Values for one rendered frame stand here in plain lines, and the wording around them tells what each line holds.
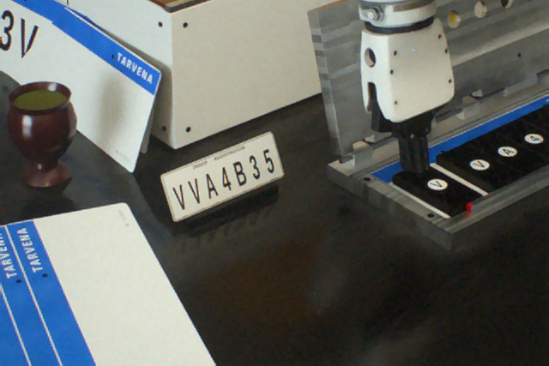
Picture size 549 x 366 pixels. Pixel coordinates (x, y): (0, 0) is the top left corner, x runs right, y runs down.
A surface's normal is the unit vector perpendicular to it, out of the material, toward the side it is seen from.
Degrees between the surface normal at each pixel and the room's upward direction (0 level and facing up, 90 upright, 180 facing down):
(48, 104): 0
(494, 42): 74
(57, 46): 69
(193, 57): 90
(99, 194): 0
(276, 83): 90
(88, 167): 0
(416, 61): 78
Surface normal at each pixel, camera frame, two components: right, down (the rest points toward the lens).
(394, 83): 0.52, 0.21
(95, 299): 0.00, -0.87
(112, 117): -0.76, -0.04
